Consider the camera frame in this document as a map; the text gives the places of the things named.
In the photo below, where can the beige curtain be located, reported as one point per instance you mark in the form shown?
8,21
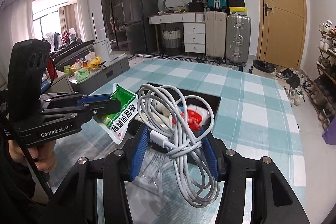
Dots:
67,22

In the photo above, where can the white electric kettle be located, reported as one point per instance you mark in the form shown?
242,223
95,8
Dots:
102,50

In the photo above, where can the plain black shoe box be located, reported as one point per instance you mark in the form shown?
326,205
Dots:
236,3

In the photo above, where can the wooden shoe rack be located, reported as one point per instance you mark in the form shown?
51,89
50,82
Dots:
319,82

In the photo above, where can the person's left forearm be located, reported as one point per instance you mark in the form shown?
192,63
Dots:
15,200

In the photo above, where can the purple bag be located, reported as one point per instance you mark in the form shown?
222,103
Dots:
330,134

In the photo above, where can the beige suitcase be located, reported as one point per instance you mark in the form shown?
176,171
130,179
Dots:
215,35

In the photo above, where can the red and white packet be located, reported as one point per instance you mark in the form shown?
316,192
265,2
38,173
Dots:
194,116

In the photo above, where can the yellow plastic bag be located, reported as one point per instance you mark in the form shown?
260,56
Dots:
93,61

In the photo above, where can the white desk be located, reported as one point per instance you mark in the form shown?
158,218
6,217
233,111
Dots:
170,19

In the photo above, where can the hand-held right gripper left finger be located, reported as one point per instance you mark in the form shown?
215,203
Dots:
139,153

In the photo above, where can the pile of loose shoes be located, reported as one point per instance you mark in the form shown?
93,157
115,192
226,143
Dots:
294,82

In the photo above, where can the silver suitcase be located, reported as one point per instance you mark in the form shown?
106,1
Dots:
238,39

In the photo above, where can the white and grey laundry basket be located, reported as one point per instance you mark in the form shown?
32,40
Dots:
172,43

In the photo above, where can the black trash bag bin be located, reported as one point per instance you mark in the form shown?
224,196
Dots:
263,69

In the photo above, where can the green snack bag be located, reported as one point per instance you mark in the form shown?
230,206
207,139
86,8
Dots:
83,75

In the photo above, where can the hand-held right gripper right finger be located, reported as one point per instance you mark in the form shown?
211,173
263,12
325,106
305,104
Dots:
210,155

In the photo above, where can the oval framed mirror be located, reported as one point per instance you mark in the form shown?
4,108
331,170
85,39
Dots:
168,1

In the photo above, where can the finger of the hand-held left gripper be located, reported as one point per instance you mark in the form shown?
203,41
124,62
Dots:
105,108
89,100

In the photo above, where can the white sheer curtain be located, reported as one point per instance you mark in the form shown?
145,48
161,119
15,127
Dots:
82,8

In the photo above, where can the black storage case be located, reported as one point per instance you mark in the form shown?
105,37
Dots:
196,6

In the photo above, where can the black cardboard box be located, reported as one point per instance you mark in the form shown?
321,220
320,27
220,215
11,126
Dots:
207,100

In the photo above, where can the green medicine packet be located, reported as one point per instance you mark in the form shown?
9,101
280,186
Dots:
123,113

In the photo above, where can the person's left hand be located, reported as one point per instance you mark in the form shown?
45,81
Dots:
44,158

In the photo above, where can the clothes drying rack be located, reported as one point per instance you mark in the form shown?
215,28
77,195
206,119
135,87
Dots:
60,37

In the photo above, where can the black sofa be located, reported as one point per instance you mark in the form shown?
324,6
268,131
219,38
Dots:
71,52

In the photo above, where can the dark glass wardrobe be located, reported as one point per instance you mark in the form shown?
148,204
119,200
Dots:
110,3

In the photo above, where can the grey refrigerator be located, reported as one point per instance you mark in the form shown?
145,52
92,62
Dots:
139,16

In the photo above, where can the shoe rack with shoes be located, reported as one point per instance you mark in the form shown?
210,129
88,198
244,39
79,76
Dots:
325,43

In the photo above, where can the clear plastic bag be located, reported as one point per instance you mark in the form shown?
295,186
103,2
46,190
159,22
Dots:
151,169

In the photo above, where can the white drawer cabinet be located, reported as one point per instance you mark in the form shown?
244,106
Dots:
194,37

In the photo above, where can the tan wooden door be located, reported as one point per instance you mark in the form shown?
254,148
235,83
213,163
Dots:
283,29

